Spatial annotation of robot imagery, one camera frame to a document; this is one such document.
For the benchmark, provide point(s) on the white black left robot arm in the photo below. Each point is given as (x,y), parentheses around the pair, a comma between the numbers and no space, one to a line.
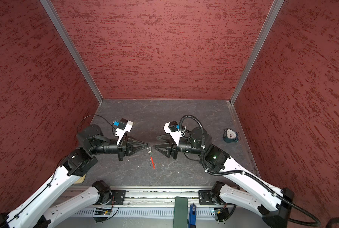
(36,211)

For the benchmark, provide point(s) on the aluminium corner post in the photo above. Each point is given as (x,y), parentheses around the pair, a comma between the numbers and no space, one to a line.
(268,23)
(53,15)

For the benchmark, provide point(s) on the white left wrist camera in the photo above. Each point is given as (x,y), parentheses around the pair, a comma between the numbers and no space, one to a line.
(122,127)

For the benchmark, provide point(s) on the right circuit board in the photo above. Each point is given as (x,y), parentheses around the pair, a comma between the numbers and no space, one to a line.
(221,214)

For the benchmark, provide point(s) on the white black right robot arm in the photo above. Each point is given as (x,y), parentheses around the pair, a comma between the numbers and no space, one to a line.
(258,196)

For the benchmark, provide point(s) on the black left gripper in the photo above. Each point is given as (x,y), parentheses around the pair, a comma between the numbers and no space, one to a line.
(131,146)

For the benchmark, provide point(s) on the right aluminium corner post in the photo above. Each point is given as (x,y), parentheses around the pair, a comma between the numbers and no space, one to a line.
(268,23)

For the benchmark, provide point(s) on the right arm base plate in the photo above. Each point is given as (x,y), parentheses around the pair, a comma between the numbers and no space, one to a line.
(207,197)

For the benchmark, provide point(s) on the aluminium front rail frame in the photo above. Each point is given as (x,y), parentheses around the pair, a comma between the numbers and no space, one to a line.
(153,203)

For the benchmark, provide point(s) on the dark green block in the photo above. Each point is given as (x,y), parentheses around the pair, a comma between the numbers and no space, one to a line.
(180,213)

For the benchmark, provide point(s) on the blue device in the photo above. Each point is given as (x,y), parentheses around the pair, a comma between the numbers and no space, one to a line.
(192,216)

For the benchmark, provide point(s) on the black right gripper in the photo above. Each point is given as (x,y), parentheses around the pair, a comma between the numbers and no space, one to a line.
(173,149)

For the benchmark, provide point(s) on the perforated metal keyring red handle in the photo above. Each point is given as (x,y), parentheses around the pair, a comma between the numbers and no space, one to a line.
(149,151)

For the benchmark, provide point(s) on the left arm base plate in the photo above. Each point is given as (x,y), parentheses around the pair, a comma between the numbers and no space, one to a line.
(115,196)

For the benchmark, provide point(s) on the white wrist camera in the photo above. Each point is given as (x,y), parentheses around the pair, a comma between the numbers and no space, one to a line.
(172,128)
(122,127)

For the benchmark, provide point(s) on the left aluminium corner post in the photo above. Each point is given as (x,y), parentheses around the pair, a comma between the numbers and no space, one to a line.
(53,15)

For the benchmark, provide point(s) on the left circuit board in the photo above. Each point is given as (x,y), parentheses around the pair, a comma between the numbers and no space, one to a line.
(102,212)

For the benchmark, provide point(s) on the circuit board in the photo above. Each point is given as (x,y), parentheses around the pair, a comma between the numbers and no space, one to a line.
(221,214)
(102,212)

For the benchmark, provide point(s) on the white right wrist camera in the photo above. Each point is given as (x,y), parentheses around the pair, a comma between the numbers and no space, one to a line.
(172,128)

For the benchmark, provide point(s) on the teal kitchen scale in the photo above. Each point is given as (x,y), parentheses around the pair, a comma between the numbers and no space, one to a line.
(230,136)

